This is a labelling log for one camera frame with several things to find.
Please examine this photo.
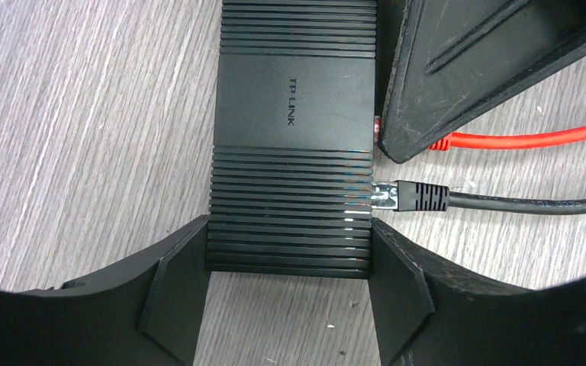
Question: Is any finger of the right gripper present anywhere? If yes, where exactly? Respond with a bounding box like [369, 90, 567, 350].
[375, 0, 586, 163]

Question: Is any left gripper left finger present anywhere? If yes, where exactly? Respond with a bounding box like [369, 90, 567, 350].
[0, 216, 210, 365]

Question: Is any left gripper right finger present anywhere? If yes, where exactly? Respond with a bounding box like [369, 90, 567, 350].
[368, 219, 586, 365]

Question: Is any red ethernet cable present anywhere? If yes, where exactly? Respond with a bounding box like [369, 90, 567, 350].
[372, 116, 586, 153]

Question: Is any black ribbed network switch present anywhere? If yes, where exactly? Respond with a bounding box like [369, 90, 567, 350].
[206, 1, 377, 279]

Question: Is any black ethernet cable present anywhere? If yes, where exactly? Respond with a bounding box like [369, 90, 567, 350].
[371, 179, 586, 217]

